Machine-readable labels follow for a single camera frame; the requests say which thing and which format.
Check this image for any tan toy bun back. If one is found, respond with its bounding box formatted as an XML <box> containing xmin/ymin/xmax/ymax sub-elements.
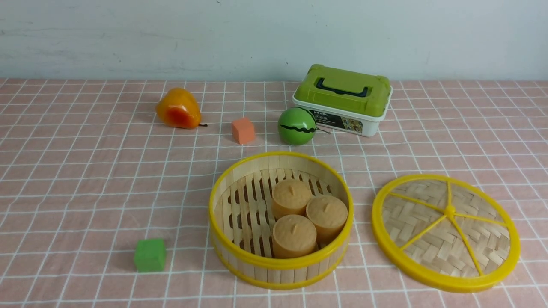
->
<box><xmin>271</xmin><ymin>179</ymin><xmax>313</xmax><ymax>220</ymax></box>

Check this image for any green toy watermelon ball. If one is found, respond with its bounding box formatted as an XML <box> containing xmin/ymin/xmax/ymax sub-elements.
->
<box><xmin>277</xmin><ymin>107</ymin><xmax>318</xmax><ymax>146</ymax></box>

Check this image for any green lidded white storage box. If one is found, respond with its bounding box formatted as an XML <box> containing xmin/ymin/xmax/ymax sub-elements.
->
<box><xmin>293</xmin><ymin>64</ymin><xmax>393</xmax><ymax>138</ymax></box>

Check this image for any green foam cube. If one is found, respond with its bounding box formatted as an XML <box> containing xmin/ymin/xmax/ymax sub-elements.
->
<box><xmin>134</xmin><ymin>238</ymin><xmax>167</xmax><ymax>273</ymax></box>

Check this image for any tan toy bun right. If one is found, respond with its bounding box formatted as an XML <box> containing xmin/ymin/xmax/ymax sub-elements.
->
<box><xmin>306</xmin><ymin>195</ymin><xmax>348</xmax><ymax>244</ymax></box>

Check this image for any yellow bamboo steamer basket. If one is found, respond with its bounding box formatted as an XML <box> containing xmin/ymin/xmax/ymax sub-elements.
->
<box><xmin>208</xmin><ymin>151</ymin><xmax>354</xmax><ymax>289</ymax></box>

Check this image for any orange yellow toy pear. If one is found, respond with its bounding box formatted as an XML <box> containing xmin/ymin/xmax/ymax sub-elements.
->
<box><xmin>156</xmin><ymin>88</ymin><xmax>208</xmax><ymax>130</ymax></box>

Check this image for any pink checkered tablecloth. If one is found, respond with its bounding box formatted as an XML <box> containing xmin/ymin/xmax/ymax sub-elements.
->
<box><xmin>0</xmin><ymin>79</ymin><xmax>548</xmax><ymax>308</ymax></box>

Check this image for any orange foam cube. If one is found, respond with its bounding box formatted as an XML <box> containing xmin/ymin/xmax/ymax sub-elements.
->
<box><xmin>232</xmin><ymin>117</ymin><xmax>255</xmax><ymax>145</ymax></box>

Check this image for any tan toy bun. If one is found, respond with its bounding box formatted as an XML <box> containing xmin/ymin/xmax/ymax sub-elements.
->
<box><xmin>306</xmin><ymin>195</ymin><xmax>348</xmax><ymax>244</ymax></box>
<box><xmin>271</xmin><ymin>179</ymin><xmax>313</xmax><ymax>220</ymax></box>
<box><xmin>272</xmin><ymin>214</ymin><xmax>317</xmax><ymax>259</ymax></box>

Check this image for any yellow woven steamer lid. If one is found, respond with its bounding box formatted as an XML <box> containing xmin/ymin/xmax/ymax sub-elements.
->
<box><xmin>371</xmin><ymin>174</ymin><xmax>520</xmax><ymax>293</ymax></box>

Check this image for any tan toy bun front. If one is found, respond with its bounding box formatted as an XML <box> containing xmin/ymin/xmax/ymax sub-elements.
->
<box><xmin>272</xmin><ymin>214</ymin><xmax>317</xmax><ymax>259</ymax></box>

